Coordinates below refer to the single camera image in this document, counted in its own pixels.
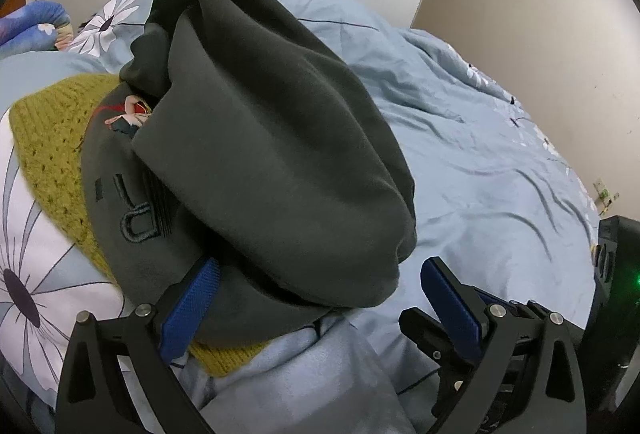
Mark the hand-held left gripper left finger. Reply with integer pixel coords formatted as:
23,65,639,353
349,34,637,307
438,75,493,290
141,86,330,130
54,258,223,434

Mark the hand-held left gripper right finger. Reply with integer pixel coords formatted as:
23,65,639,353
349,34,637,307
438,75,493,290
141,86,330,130
398,256,587,434

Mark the dark grey sweatshirt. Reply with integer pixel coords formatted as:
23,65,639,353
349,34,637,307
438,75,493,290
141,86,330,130
81,0,418,350

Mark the light blue floral duvet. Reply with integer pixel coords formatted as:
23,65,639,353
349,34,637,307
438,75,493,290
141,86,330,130
0,0,601,434

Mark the yellow-green knit sweater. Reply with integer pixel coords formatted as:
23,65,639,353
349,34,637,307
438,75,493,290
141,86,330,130
10,74,271,377

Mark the dark blue floral pillow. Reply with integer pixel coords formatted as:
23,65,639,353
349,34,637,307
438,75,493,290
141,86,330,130
0,1,73,52

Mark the small white wall fitting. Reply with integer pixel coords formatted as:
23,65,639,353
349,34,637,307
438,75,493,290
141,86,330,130
593,179,621,217

